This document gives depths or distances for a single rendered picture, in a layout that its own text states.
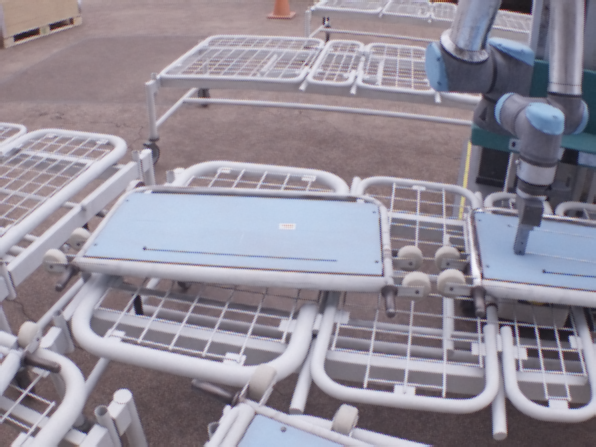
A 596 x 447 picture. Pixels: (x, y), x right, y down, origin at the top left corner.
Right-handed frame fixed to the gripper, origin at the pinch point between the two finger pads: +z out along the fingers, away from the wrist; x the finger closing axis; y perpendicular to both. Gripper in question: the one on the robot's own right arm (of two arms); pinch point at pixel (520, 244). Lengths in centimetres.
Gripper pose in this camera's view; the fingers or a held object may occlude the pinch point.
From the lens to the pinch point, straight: 139.2
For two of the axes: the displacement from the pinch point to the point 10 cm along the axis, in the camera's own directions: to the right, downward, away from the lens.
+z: -0.2, 8.8, 4.8
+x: -2.5, 4.6, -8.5
